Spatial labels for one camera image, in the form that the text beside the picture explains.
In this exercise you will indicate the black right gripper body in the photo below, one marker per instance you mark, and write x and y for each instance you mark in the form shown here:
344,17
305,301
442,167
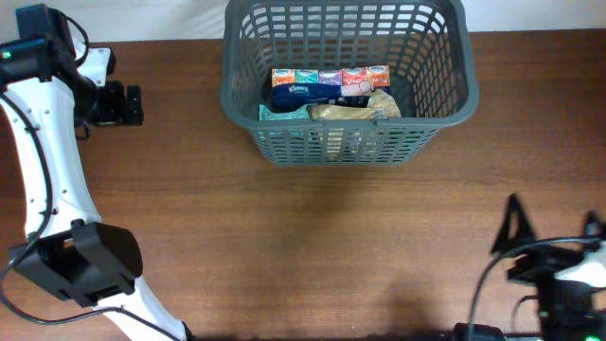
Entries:
544,280

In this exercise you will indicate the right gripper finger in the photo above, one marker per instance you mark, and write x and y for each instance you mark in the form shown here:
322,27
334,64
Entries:
593,229
516,229

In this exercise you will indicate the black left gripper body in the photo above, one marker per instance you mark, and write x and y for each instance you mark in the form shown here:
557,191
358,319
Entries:
110,106

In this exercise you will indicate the Kleenex tissue multipack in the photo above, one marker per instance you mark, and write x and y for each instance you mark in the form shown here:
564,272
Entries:
293,88

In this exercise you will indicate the teal snack packet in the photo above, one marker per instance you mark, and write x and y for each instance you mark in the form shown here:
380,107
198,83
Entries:
266,114

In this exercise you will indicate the tan vacuum food pouch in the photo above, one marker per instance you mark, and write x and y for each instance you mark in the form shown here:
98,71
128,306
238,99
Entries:
380,106

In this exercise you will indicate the green lid glass jar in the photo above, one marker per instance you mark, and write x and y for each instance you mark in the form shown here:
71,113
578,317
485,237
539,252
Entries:
402,144

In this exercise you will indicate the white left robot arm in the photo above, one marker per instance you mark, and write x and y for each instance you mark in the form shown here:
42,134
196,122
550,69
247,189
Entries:
54,88

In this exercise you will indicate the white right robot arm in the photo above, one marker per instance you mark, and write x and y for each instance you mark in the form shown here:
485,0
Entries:
565,309

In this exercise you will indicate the grey plastic basket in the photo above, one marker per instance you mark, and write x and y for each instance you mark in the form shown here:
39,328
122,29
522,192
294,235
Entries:
425,43

